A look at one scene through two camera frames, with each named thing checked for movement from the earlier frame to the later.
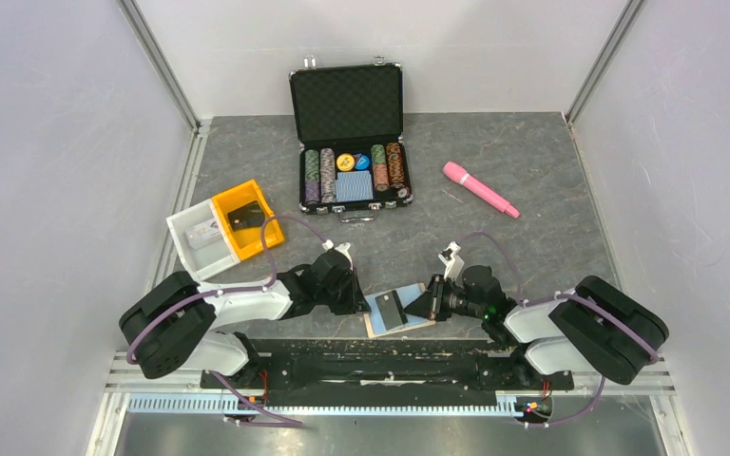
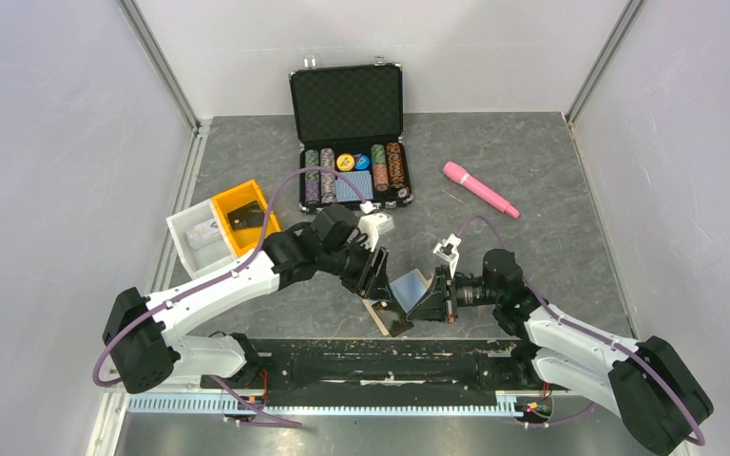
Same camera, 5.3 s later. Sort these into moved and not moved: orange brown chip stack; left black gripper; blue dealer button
Moved: left black gripper
Not moved: blue dealer button; orange brown chip stack
